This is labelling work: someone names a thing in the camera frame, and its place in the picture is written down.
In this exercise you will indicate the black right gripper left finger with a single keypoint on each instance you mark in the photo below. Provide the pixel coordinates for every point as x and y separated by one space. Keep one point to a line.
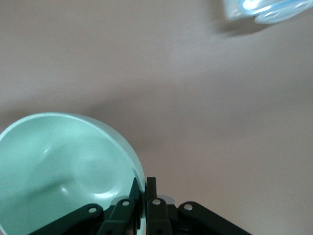
122 213

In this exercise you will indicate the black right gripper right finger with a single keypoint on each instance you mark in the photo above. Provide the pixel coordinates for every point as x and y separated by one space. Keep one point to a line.
156 215

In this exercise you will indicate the green bowl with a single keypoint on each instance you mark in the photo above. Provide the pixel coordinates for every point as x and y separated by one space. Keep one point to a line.
61 159

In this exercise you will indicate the clear plastic lidded container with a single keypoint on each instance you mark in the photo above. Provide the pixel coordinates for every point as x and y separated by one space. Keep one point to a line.
269 9

